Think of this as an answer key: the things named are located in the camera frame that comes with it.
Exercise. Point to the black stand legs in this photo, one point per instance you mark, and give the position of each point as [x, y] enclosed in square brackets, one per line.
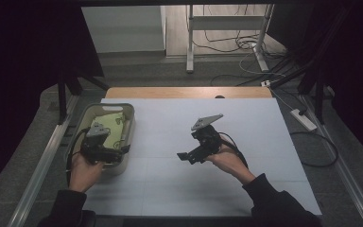
[63, 91]
[319, 94]

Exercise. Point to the white table mat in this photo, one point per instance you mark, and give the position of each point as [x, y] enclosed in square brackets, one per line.
[233, 119]

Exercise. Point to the green koala print pants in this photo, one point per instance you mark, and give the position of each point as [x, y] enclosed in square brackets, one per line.
[112, 129]

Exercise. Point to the wooden table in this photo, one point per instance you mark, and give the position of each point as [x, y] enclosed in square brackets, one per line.
[176, 92]

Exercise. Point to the white metal stand frame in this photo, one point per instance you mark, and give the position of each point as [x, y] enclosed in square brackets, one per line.
[190, 41]

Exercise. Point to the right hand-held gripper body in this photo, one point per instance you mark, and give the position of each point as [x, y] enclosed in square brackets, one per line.
[206, 138]

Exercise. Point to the white cabinet panel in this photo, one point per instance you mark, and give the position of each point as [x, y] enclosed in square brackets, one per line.
[123, 28]

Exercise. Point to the grey storage basket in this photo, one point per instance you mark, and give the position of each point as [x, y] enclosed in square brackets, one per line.
[129, 126]

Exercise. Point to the person's left hand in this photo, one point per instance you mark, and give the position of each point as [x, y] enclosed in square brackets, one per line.
[83, 173]

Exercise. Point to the small white plug adapter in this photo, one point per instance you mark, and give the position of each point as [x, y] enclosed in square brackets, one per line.
[265, 83]

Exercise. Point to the person's right hand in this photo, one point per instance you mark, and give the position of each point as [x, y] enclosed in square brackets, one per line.
[231, 164]

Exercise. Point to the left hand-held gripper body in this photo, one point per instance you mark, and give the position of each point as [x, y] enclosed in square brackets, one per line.
[99, 148]

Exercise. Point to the white power strip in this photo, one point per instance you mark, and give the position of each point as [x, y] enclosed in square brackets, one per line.
[303, 119]

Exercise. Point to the aluminium floor rail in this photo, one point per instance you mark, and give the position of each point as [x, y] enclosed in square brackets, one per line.
[356, 186]
[41, 170]

